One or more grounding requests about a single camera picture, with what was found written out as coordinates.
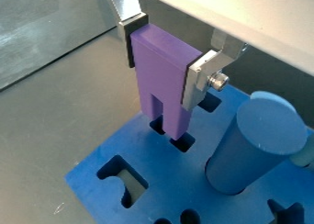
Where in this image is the purple double-square block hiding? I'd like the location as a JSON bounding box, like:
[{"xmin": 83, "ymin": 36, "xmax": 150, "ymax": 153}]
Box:
[{"xmin": 130, "ymin": 24, "xmax": 202, "ymax": 140}]

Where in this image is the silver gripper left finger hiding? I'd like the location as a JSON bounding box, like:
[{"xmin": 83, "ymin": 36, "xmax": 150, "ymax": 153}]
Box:
[{"xmin": 107, "ymin": 0, "xmax": 148, "ymax": 68}]

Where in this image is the light blue short cylinder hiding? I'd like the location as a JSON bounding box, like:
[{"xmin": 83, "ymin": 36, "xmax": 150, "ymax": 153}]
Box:
[{"xmin": 290, "ymin": 133, "xmax": 314, "ymax": 167}]

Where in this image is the blue shape-sorter base block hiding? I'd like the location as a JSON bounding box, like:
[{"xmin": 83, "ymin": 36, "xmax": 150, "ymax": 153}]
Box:
[{"xmin": 65, "ymin": 86, "xmax": 314, "ymax": 224}]

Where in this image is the dark blue tall cylinder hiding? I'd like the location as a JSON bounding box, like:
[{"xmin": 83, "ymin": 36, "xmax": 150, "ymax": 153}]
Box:
[{"xmin": 206, "ymin": 91, "xmax": 307, "ymax": 195}]

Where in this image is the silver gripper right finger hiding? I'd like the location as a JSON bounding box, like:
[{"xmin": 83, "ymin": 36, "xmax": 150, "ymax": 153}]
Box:
[{"xmin": 182, "ymin": 28, "xmax": 247, "ymax": 110}]

